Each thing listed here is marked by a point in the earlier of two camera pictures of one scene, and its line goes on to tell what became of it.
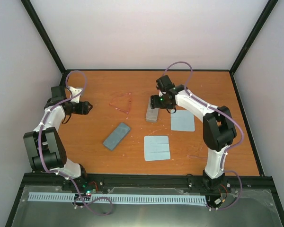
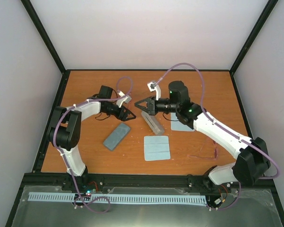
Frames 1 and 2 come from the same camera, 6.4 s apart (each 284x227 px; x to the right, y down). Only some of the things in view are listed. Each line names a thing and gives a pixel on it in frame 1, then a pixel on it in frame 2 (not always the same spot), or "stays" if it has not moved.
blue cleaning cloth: (156, 148) stays
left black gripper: (83, 109) -> (123, 117)
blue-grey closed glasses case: (116, 136) stays
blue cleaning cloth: (182, 120) stays
